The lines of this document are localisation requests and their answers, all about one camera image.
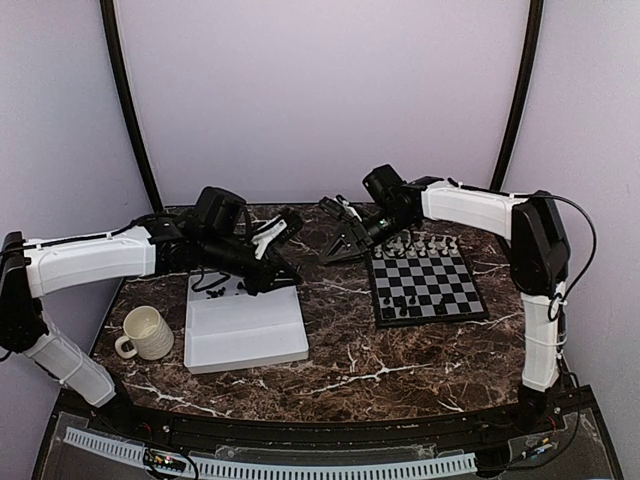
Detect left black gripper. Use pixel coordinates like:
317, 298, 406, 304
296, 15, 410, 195
200, 231, 301, 296

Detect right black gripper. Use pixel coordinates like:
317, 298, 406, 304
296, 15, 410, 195
320, 206, 417, 266

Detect white plastic tray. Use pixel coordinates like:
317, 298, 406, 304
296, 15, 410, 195
184, 271, 309, 374

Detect tall black piece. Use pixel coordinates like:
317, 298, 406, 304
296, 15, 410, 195
394, 296, 408, 317

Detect black grey chessboard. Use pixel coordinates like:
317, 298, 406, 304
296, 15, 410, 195
365, 251, 489, 328

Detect black chess piece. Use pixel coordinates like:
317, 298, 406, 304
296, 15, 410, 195
434, 295, 448, 315

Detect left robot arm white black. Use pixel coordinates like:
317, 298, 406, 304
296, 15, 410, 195
1, 186, 303, 436

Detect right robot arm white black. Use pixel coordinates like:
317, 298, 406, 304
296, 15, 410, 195
319, 164, 577, 434

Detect black chess pieces left cluster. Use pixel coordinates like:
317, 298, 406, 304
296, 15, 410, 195
191, 283, 246, 299

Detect white chess pieces row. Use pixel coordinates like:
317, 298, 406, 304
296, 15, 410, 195
372, 232, 461, 260

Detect cream ceramic mug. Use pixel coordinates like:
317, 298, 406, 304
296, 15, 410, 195
114, 306, 174, 361

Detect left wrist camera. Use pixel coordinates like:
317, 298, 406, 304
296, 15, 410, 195
251, 208, 304, 260

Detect white cable duct strip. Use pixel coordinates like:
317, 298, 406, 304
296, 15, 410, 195
62, 427, 477, 480

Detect right black frame post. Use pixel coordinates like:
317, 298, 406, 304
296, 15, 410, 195
489, 0, 545, 191

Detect black frame post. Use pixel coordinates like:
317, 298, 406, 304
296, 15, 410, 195
99, 0, 164, 212
489, 0, 545, 191

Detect black front rail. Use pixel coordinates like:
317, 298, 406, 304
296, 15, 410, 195
54, 387, 591, 456

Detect left black frame post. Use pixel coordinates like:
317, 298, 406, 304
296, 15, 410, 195
99, 0, 164, 212

